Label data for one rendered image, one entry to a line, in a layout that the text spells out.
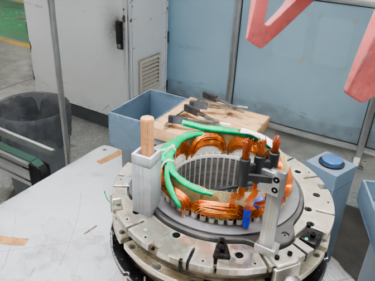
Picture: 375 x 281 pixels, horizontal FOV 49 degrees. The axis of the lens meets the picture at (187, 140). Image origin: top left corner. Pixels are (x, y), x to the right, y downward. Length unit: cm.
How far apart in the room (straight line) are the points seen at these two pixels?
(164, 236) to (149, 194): 6
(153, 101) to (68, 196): 34
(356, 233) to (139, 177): 197
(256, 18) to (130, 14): 253
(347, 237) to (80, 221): 162
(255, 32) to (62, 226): 84
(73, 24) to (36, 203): 213
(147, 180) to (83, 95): 275
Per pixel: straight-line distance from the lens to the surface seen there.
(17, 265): 98
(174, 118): 82
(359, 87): 21
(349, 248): 229
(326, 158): 84
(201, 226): 53
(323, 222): 59
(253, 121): 90
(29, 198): 116
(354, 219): 250
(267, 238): 50
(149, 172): 51
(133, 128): 88
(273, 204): 47
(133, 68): 291
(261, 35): 29
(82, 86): 323
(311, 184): 66
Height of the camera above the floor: 144
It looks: 28 degrees down
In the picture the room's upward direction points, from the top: 3 degrees clockwise
